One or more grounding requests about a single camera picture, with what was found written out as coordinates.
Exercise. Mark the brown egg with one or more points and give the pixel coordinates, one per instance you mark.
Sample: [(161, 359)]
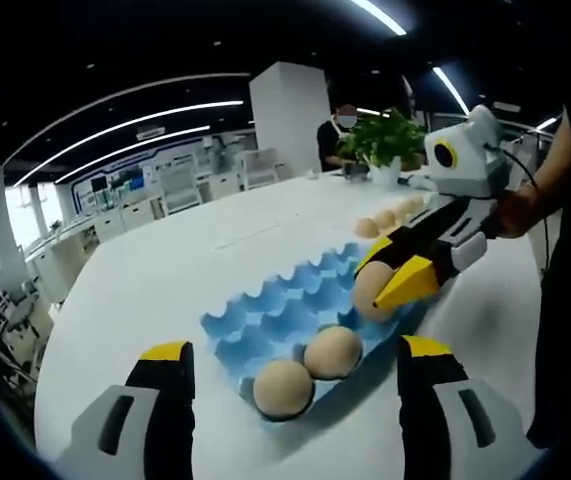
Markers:
[(417, 201), (282, 390), (367, 295), (366, 227), (402, 207), (384, 217), (332, 352)]

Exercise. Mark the white mesh office chair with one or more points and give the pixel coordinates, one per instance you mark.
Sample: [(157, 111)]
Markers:
[(181, 187), (257, 167)]

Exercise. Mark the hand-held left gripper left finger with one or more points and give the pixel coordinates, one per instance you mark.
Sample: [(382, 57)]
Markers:
[(115, 435)]

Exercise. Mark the white drawer cabinet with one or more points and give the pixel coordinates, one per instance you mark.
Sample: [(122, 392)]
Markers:
[(130, 212)]

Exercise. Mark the long curved ceiling light strip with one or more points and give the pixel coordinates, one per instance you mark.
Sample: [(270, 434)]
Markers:
[(215, 104)]

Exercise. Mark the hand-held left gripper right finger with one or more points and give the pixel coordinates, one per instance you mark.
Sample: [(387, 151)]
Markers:
[(475, 430)]

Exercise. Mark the blue white cloth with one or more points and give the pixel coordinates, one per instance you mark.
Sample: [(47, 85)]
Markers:
[(417, 182)]

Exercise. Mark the white table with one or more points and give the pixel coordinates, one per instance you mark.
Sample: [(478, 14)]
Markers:
[(165, 280)]

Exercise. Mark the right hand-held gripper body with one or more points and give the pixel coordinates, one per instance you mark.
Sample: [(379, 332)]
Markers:
[(470, 155)]

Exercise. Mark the blue egg tray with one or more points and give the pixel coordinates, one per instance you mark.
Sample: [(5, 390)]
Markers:
[(285, 320)]

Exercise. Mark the small ceiling air conditioner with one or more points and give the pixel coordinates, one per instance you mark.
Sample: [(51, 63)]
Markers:
[(150, 133)]

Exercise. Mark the blue-trimmed display wall shelf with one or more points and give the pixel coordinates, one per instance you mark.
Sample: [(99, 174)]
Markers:
[(130, 180)]

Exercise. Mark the short curved ceiling light strip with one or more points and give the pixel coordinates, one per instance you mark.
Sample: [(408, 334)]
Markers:
[(195, 131)]

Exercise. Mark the person's right hand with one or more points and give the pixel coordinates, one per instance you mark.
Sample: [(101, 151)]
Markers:
[(517, 212)]

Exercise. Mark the small white cup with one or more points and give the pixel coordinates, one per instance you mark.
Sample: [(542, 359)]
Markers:
[(312, 174)]

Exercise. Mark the green potted plant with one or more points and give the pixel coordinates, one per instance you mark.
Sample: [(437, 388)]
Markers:
[(385, 137)]

